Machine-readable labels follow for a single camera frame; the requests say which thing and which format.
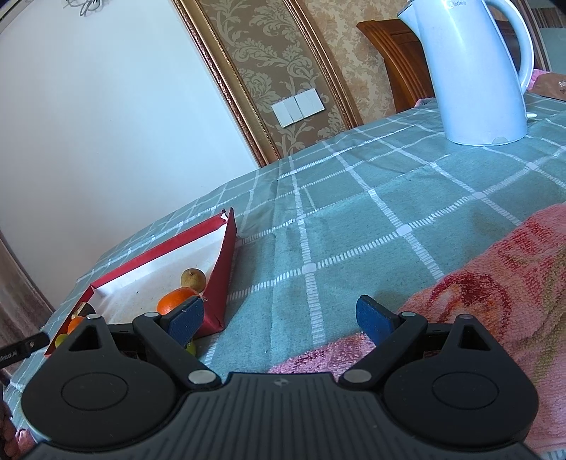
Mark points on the red cardboard tray box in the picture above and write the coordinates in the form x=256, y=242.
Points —
x=136, y=286

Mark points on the green fruit piece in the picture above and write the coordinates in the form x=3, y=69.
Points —
x=191, y=348

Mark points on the brown kiwi-like fruit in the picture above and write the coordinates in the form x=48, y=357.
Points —
x=194, y=279

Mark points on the gold ornate wall frame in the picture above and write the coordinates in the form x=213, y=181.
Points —
x=260, y=53

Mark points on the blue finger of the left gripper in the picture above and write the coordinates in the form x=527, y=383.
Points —
x=22, y=349

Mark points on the white electric kettle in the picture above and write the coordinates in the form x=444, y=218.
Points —
x=480, y=59

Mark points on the brown packet on table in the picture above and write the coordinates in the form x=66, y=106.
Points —
x=550, y=85

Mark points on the pink floral towel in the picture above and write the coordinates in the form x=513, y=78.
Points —
x=516, y=289

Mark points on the orange tangerine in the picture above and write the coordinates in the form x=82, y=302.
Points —
x=74, y=324
x=174, y=299

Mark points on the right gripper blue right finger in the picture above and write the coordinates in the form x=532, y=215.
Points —
x=394, y=336

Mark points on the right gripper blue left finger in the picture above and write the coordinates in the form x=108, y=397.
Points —
x=164, y=338

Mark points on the brown patterned curtain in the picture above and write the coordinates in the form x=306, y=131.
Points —
x=23, y=308

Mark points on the green checkered tablecloth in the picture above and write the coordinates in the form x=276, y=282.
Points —
x=385, y=209

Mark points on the round green fruit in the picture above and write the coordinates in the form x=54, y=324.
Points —
x=60, y=339

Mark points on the white wall switch plate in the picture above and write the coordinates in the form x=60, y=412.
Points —
x=297, y=108

